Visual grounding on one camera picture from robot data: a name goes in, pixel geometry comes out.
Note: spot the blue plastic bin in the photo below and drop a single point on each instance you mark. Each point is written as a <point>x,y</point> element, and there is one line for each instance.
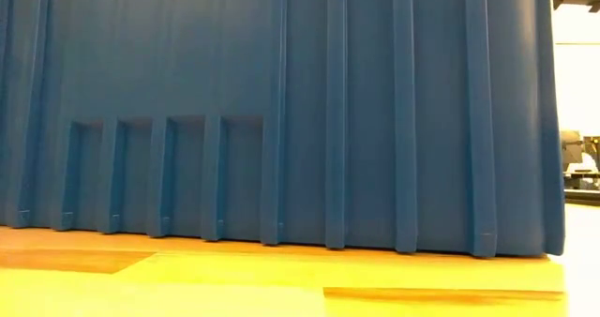
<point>281,120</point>

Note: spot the background equipment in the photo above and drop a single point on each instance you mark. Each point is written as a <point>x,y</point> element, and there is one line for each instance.
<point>581,167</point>

